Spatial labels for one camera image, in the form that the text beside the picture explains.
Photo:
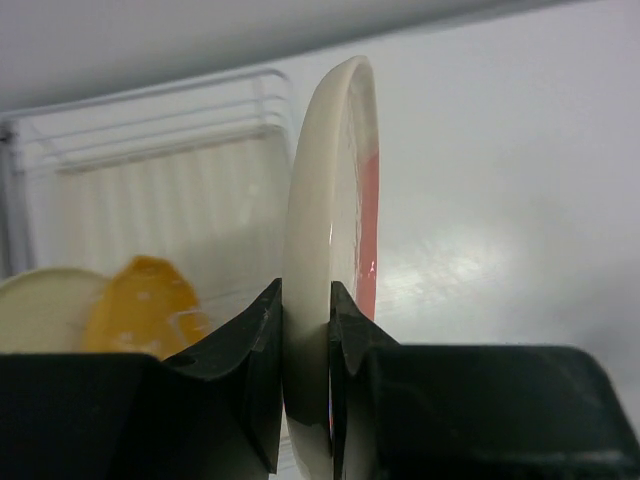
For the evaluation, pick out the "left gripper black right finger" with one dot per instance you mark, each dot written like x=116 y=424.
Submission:
x=469 y=411

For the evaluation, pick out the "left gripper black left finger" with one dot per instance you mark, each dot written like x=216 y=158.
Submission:
x=212 y=411

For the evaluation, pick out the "orange dotted plate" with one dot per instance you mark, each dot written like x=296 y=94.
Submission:
x=148 y=308

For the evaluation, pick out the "white pink floral plate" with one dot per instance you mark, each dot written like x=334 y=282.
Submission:
x=331 y=234

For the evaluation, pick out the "cream round plate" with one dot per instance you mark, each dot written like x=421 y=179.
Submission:
x=46 y=310

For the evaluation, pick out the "white wire dish rack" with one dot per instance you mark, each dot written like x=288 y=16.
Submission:
x=196 y=173

